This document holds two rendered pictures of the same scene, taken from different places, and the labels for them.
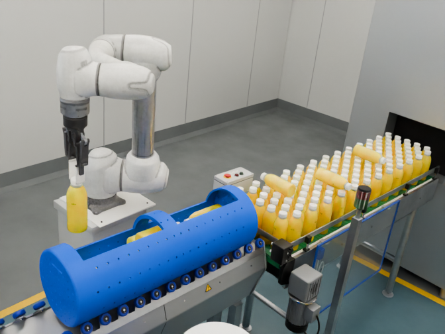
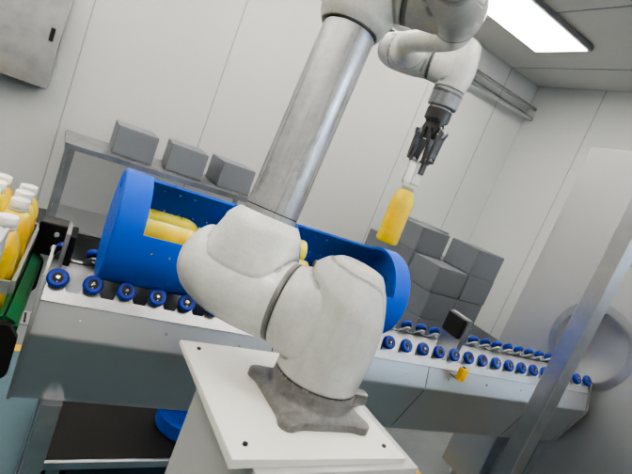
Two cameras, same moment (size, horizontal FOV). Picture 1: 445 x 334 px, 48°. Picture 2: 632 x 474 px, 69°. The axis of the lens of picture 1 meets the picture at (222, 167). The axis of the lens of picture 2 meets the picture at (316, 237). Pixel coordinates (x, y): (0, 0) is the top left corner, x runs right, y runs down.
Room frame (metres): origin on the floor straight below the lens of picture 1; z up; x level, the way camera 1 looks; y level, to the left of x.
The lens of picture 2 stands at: (2.92, 0.73, 1.43)
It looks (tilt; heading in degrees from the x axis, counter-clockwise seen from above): 9 degrees down; 198
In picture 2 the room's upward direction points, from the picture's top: 22 degrees clockwise
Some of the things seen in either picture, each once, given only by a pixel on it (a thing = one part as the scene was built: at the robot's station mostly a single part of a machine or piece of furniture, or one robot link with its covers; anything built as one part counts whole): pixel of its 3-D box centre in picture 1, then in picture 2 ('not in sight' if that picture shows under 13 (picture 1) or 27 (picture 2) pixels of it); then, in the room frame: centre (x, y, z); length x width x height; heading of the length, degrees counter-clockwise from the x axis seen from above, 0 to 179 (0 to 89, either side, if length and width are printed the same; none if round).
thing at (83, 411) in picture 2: not in sight; (215, 432); (1.06, 0.02, 0.07); 1.50 x 0.52 x 0.15; 140
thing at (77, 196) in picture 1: (77, 206); (397, 214); (1.49, 0.48, 1.36); 0.07 x 0.07 x 0.19
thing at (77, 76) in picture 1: (78, 72); (455, 63); (1.49, 0.47, 1.83); 0.13 x 0.11 x 0.16; 95
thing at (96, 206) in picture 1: (97, 197); (320, 388); (2.12, 0.59, 1.04); 0.22 x 0.18 x 0.06; 140
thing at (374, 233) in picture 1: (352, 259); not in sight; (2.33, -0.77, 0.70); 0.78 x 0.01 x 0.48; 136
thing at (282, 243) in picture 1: (281, 252); (50, 237); (1.95, -0.31, 0.95); 0.10 x 0.07 x 0.10; 46
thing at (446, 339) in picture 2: not in sight; (452, 333); (1.10, 0.78, 1.00); 0.10 x 0.04 x 0.15; 46
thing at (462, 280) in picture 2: not in sight; (416, 281); (-2.12, 0.33, 0.59); 1.20 x 0.80 x 1.19; 50
